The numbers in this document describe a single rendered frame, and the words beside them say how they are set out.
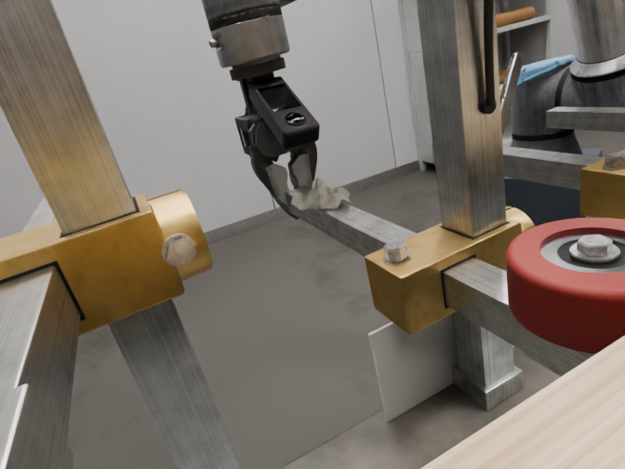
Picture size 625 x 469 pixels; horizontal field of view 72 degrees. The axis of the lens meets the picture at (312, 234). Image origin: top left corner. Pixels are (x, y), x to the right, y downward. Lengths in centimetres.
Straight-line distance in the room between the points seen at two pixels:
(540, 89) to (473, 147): 93
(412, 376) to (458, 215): 16
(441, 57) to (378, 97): 295
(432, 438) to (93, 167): 34
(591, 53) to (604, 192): 69
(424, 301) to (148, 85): 262
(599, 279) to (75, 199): 24
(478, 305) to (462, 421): 15
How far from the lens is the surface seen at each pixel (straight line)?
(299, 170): 59
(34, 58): 23
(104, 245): 23
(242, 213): 301
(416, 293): 32
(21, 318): 19
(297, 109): 52
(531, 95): 126
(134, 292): 24
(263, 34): 55
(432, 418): 44
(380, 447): 42
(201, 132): 288
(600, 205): 50
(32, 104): 23
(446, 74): 32
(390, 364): 40
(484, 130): 33
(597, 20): 112
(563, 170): 56
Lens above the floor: 102
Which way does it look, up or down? 22 degrees down
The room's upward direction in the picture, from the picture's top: 14 degrees counter-clockwise
